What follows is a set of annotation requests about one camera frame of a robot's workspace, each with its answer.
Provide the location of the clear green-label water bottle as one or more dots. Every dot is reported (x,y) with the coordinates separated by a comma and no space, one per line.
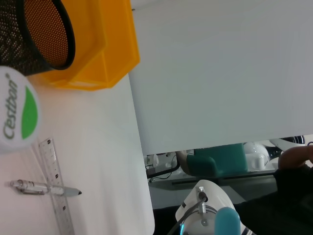
(17,110)

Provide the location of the bare person forearm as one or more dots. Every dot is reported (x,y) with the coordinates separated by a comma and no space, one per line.
(292,156)

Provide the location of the dark low desk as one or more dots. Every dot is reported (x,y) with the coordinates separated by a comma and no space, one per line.
(207,180)

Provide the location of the clear plastic ruler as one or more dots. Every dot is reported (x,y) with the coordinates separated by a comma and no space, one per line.
(61,215)

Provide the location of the silver white pen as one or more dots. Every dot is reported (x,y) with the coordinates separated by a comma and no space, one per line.
(34,187)

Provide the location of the black mesh pen holder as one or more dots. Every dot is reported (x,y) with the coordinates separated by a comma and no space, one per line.
(14,36)

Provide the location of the teal upholstered chair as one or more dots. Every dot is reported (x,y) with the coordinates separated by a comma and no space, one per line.
(217,160)

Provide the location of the yellow plastic bin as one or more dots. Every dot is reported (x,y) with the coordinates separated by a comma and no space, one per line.
(115,49)

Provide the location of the white rounded robot shell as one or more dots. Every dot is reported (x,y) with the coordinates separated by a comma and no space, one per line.
(255,149)

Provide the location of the white mug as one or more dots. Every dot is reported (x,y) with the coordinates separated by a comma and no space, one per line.
(258,161)

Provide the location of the person in dark clothes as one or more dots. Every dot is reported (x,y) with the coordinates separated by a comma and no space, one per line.
(281,200)

